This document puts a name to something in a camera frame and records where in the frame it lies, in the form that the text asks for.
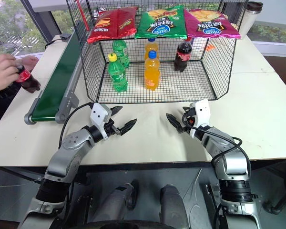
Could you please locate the person right hand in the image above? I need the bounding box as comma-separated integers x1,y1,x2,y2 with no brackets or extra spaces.
0,53,21,101

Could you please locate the person left hand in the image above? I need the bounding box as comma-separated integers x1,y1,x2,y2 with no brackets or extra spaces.
14,55,40,72

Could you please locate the red chips bag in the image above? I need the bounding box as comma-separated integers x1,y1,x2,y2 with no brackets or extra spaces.
86,6,139,44

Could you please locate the red rod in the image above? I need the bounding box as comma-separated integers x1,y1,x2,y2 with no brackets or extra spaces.
75,0,90,32

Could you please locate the black chair base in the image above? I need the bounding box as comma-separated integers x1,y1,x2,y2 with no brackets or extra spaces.
261,159,286,217

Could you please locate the green soda bottle yellow cap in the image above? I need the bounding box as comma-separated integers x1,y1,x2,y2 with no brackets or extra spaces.
107,52,129,93

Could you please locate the black adapter cable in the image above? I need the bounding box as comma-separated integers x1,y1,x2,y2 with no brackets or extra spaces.
44,39,62,51

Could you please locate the cola bottle red label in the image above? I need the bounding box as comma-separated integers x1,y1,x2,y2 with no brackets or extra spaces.
14,64,42,94
173,39,194,73

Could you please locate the green chips bag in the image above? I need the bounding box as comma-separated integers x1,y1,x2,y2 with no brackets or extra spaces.
134,4,188,40

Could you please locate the black wire mesh shelf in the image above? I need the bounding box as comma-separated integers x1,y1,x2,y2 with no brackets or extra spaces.
65,0,250,104

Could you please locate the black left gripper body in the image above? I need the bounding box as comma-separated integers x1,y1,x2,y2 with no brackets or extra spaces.
103,111,122,139

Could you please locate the green conveyor belt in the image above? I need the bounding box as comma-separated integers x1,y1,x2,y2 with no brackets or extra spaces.
23,21,87,125

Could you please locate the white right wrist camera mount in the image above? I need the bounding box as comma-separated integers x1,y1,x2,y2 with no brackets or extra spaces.
187,99,210,139

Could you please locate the black window frame post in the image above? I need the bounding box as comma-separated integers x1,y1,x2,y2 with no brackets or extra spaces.
20,0,63,52

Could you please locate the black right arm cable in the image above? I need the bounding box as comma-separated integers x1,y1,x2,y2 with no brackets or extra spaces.
183,111,252,177

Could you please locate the grey rounded robot leg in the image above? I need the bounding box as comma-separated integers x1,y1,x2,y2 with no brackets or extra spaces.
159,184,189,229
99,179,140,229

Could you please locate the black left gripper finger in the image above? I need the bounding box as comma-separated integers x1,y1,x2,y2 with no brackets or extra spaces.
109,105,123,118
119,118,138,136

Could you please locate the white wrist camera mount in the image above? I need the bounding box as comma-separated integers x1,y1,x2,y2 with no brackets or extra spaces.
90,103,113,139
187,99,210,139

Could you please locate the orange soda bottle blue cap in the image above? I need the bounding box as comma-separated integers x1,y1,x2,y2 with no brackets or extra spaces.
144,38,160,61
143,51,162,92

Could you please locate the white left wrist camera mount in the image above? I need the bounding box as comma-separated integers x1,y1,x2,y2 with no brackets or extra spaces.
90,103,113,139

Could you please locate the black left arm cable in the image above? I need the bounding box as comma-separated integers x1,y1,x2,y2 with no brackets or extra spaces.
58,102,95,151

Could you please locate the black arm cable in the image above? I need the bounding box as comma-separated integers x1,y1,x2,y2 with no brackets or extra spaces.
183,111,252,177
58,102,95,151

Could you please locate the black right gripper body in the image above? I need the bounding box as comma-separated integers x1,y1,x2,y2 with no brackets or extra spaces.
182,108,197,131

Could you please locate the white tumbler black lid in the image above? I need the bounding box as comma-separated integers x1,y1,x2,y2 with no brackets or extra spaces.
238,1,264,37

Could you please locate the magenta chips bag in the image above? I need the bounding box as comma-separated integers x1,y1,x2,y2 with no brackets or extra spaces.
184,9,242,41

